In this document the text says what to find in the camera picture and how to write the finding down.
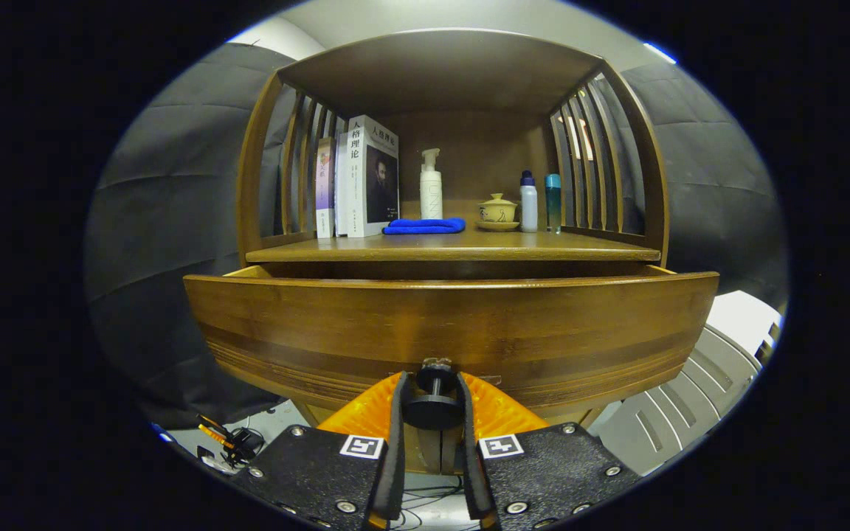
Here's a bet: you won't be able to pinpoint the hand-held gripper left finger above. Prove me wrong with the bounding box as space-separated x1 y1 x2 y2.
229 371 407 531

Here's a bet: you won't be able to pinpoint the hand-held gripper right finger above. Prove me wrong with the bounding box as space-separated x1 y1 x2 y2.
457 371 643 531

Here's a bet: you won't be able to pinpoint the black round drawer knob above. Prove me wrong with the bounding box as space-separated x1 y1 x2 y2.
403 358 464 431

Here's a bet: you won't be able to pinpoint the wooden drawer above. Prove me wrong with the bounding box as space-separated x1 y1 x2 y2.
183 264 721 428

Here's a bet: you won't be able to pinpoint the wooden cabinet door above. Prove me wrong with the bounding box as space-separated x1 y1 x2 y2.
440 428 466 473
404 424 440 474

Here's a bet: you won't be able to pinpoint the wooden countertop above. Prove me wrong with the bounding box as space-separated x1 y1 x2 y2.
246 225 662 263

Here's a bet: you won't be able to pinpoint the grey drawer unit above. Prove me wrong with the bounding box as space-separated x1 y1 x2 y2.
591 290 784 476

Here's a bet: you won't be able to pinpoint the wooden cabinet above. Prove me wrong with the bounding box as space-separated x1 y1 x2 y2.
237 28 671 476

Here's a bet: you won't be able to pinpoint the orange black tool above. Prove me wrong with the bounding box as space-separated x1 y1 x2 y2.
196 413 263 465

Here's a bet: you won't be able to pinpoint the blue folded cloth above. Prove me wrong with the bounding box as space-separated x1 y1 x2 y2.
382 217 467 235

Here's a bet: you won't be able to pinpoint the beige lidded teacup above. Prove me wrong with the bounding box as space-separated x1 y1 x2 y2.
478 193 519 223

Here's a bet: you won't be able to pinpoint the white bottle with blue cap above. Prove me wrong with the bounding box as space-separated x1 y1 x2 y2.
519 170 539 233

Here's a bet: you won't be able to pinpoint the white pump bottle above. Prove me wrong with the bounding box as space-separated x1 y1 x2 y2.
420 148 444 220

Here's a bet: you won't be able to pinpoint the thick white portrait book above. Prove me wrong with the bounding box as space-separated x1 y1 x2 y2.
335 114 400 238

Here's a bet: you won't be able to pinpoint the clear teal bottle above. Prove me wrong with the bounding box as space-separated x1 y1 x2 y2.
545 173 563 235

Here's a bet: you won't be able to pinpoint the thin purple book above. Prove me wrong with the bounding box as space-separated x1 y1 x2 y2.
314 136 337 239

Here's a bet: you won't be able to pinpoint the black floor cables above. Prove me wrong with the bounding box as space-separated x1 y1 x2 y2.
388 476 479 531

